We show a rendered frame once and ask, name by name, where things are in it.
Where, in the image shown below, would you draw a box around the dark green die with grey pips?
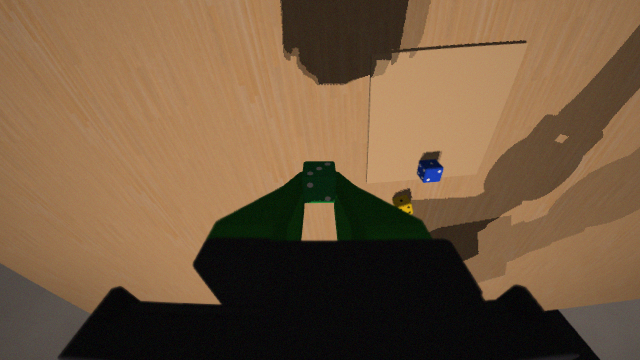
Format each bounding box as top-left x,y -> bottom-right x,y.
302,161 -> 336,203

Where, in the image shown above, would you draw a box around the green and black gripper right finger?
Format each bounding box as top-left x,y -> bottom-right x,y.
334,172 -> 432,240

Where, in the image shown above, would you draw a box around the blue die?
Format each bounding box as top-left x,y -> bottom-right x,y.
417,159 -> 444,183

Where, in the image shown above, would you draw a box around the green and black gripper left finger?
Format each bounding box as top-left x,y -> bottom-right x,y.
205,172 -> 305,241

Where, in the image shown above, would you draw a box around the yellow die with black pips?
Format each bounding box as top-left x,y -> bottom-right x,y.
392,195 -> 413,214

